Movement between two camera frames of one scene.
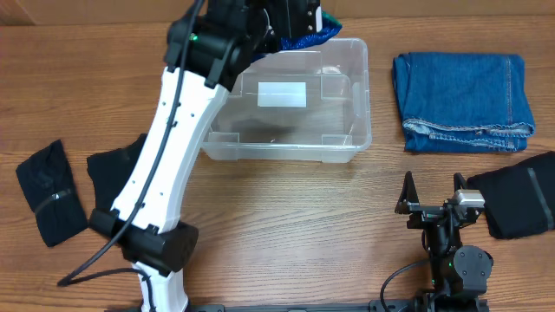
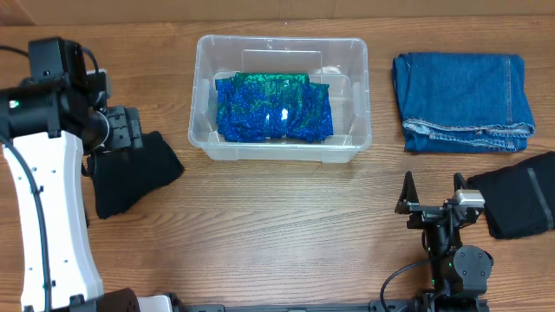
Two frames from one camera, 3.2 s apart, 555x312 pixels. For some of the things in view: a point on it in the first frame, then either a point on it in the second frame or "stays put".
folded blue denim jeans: [463, 101] stays put
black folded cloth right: [519, 200] stays put
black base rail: [375, 305] stays put
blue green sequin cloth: [329, 28] -> [257, 107]
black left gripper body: [274, 37] -> [125, 132]
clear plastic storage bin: [305, 105] stays put
